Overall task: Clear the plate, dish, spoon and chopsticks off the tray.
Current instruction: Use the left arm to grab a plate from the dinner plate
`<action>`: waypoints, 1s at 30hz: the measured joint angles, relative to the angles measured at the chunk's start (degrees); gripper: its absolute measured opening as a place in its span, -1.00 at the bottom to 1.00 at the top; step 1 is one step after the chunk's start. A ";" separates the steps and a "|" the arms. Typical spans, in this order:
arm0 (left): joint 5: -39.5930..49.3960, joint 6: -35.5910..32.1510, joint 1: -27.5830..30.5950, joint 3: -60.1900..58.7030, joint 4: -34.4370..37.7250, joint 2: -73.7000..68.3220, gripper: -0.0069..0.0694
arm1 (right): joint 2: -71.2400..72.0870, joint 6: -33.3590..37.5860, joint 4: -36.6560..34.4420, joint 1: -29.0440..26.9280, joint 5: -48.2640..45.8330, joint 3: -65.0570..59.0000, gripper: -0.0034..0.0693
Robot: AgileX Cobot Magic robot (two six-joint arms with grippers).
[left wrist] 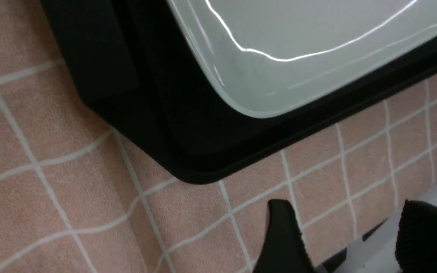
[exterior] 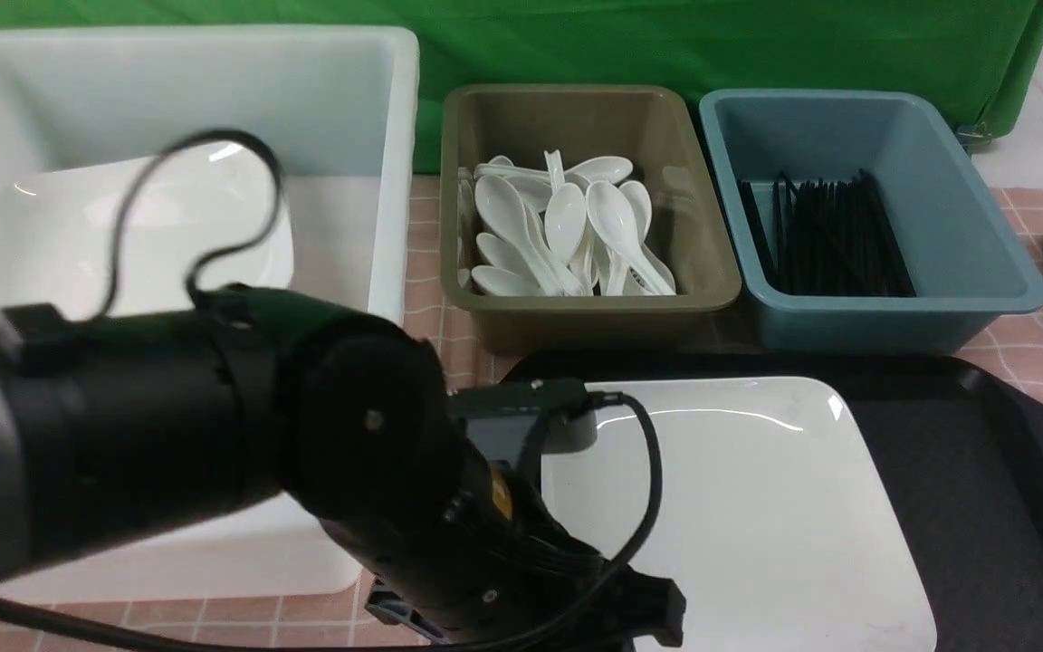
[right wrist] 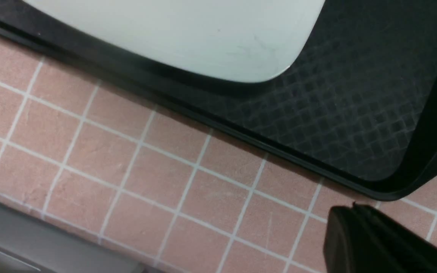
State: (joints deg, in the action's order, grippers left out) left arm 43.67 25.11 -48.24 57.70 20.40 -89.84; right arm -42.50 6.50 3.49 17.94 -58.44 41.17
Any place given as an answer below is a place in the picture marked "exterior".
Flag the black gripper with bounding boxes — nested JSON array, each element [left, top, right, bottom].
[[318, 379, 686, 648]]

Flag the large white square plate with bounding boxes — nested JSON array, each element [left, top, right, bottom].
[[591, 376, 938, 651]]

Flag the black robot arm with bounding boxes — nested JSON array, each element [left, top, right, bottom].
[[0, 284, 686, 651]]

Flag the white spoons in bin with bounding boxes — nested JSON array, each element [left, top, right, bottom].
[[456, 151, 678, 298]]

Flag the olive plastic spoon bin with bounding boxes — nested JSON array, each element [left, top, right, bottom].
[[439, 84, 742, 355]]

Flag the black chopsticks in bin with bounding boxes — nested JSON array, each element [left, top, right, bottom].
[[736, 168, 916, 298]]

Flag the large white plastic tub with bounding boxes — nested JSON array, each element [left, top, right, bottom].
[[0, 24, 419, 604]]

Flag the blue plastic chopstick bin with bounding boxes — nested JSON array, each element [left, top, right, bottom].
[[699, 88, 1043, 355]]

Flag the black serving tray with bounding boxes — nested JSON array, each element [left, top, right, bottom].
[[505, 351, 1043, 651]]

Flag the green cloth backdrop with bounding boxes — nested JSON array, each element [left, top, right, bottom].
[[0, 1, 1043, 175]]

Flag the black cable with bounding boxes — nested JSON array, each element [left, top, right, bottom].
[[0, 129, 664, 652]]

